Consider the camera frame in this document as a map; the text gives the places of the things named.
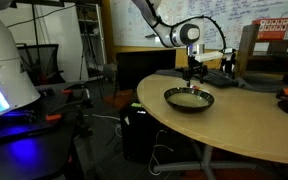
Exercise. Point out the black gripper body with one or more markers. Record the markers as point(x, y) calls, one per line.
point(195, 65)

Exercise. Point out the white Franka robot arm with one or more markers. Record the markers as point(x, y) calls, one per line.
point(179, 33)

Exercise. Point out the dark ceramic bowl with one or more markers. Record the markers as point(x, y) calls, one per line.
point(189, 100)

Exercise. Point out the black keyboard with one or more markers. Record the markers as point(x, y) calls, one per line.
point(219, 78)

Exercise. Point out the black monitor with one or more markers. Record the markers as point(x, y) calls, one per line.
point(145, 68)

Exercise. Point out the wooden shelf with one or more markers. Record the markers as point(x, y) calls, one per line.
point(247, 50)

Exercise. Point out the whiteboard with writing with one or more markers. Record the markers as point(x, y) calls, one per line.
point(244, 13)

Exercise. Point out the orange floor box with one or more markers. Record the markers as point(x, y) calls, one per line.
point(119, 99)

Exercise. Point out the black computer tower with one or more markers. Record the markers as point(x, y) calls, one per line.
point(139, 133)

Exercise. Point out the red box with white squares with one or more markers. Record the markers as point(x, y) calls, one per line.
point(271, 28)

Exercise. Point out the black tripod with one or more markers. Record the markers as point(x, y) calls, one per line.
point(89, 50)

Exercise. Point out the white storage shelf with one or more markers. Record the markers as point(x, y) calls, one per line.
point(90, 36)

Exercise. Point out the orange clamp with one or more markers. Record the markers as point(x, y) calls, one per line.
point(66, 91)
point(53, 117)

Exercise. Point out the black mesh office chair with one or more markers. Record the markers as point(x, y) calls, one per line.
point(40, 63)

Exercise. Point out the large white robot body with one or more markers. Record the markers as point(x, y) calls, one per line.
point(4, 60)

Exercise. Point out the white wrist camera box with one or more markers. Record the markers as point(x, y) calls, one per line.
point(209, 56)

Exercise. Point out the black tabletop camera mount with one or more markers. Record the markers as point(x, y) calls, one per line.
point(229, 60)

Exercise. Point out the grey metal table leg frame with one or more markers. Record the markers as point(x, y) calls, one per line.
point(205, 163)

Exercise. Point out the black camera stand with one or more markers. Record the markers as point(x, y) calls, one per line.
point(82, 106)

